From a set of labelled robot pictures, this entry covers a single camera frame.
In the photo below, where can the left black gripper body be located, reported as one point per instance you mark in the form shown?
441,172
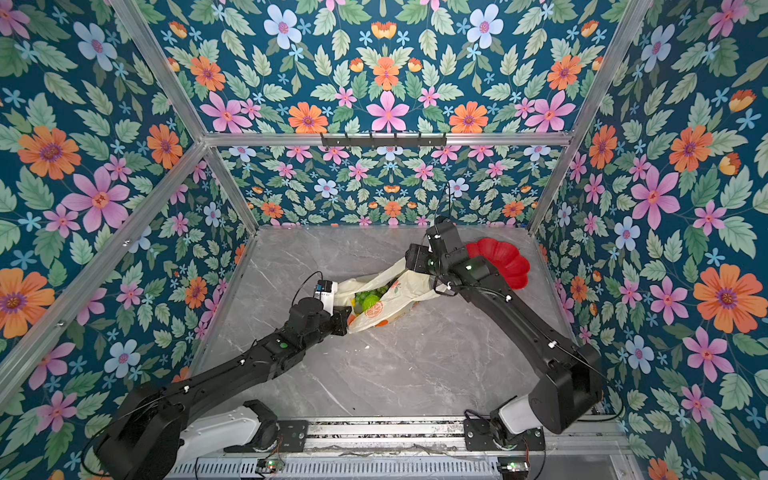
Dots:
338,324

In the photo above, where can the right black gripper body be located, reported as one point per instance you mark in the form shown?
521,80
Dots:
420,254

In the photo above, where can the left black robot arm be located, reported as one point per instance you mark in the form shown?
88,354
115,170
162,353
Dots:
157,427

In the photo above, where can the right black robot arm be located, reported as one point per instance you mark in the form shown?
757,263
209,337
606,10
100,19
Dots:
489,274

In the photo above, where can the green fake grapes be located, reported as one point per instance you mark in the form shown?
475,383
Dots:
361,295

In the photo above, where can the green fake lime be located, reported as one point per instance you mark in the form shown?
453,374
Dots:
370,301

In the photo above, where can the red flower-shaped plastic plate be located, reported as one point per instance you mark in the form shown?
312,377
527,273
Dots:
505,257

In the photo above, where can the white vent grille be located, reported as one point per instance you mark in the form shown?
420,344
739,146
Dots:
339,468

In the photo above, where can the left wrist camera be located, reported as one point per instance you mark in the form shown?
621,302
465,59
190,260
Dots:
325,291

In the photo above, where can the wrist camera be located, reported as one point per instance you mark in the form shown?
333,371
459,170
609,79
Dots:
325,291
443,236

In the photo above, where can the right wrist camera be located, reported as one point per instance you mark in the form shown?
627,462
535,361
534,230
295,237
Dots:
443,236

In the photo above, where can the aluminium front rail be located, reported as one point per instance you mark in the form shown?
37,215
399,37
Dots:
444,435

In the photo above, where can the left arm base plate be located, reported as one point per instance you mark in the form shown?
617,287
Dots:
280,436

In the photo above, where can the black hook rail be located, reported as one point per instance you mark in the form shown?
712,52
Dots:
370,140

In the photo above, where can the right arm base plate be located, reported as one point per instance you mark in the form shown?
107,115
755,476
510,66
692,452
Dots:
486,435

